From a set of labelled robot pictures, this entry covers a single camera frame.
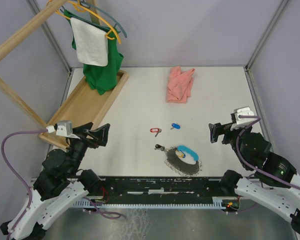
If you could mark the keyring holder with blue handle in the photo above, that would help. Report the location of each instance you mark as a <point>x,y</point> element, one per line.
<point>190,166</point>

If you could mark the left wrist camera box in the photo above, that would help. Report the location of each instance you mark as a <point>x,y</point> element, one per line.
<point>62,128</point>

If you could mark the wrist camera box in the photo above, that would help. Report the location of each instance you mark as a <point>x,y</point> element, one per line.
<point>62,128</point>
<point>242,117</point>

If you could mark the yellow hanger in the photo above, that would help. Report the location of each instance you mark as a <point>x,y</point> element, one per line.
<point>111,34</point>

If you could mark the grey blue hanger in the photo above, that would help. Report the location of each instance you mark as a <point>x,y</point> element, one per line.
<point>92,5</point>

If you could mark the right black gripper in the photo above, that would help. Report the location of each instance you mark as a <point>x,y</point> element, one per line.
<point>217,128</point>

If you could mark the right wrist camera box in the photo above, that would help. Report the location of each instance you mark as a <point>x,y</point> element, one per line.
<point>242,117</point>

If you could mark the wooden rack frame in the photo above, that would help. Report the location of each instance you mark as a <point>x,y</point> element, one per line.
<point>34,70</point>

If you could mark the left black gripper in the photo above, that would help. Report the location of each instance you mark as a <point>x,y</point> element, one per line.
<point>101,133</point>

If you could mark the blue tagged key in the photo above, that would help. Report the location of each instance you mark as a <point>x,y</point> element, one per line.
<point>175,126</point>

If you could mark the green shirt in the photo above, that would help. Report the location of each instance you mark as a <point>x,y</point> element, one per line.
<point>100,78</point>

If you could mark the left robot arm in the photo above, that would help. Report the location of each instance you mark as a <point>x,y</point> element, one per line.
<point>53,192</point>

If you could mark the pink cloth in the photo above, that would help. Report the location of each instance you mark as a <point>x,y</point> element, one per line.
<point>179,85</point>

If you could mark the black tagged key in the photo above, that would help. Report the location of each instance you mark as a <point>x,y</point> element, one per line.
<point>159,147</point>

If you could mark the wooden tray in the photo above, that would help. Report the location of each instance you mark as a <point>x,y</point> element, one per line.
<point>84,105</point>

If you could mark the white cable duct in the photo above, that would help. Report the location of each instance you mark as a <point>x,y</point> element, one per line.
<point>216,204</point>

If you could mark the red tagged key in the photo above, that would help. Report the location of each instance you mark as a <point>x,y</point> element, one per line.
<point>156,131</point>

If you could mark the white towel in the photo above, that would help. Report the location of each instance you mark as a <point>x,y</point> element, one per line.
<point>91,43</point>

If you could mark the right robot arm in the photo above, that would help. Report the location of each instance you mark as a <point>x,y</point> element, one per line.
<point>279,188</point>

